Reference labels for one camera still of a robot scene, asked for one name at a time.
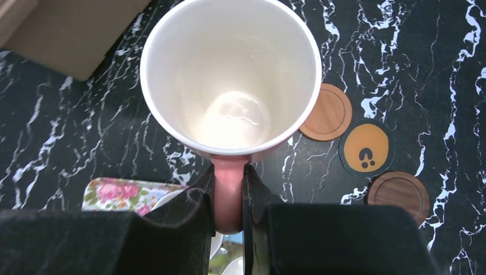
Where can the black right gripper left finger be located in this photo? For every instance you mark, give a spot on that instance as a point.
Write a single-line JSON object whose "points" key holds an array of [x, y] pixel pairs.
{"points": [[172, 239]]}

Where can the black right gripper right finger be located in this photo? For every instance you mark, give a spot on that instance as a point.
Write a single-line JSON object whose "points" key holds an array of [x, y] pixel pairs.
{"points": [[300, 238]]}

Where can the floral rectangular tray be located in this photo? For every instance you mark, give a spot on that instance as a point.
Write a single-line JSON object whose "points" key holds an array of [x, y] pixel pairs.
{"points": [[111, 194]]}

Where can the orange printed coaster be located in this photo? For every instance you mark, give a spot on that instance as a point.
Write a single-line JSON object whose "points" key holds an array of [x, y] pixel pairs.
{"points": [[366, 149]]}

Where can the dark walnut wooden coaster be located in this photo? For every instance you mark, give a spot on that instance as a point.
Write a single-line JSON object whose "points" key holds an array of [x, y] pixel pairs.
{"points": [[401, 189]]}

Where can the light wood coaster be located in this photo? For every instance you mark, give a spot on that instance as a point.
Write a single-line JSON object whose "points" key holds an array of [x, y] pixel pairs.
{"points": [[330, 117]]}

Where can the pink mug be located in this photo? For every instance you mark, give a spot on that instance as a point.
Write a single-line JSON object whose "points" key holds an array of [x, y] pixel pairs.
{"points": [[232, 81]]}

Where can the tan plastic toolbox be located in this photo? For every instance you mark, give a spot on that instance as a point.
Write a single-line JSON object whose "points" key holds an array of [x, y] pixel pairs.
{"points": [[69, 37]]}

